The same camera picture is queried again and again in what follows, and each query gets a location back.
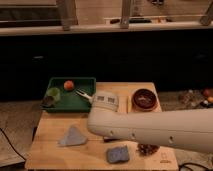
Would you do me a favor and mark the green plastic tray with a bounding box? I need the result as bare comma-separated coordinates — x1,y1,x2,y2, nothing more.
42,77,96,113

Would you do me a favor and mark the light blue towel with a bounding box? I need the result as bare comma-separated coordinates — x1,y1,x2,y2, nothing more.
58,126,88,147

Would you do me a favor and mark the blue sponge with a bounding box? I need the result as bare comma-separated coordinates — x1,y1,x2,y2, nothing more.
106,146,130,164

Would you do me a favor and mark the black cable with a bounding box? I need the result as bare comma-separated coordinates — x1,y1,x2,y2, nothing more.
0,127,27,162

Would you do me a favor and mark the dark small cup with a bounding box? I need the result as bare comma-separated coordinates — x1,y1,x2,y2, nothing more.
42,96,55,107

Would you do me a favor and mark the orange fruit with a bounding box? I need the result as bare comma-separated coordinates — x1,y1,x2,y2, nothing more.
64,80,74,91

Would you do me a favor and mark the green plastic cup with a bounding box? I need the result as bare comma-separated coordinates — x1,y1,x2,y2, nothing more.
46,87,61,102

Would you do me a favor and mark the brown wooden bowl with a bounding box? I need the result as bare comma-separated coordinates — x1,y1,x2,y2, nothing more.
132,89,157,111

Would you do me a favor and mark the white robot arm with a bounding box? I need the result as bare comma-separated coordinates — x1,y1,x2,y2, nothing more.
87,91,213,153

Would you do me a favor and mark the brown wooden block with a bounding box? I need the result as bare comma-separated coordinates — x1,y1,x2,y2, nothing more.
103,137,115,142

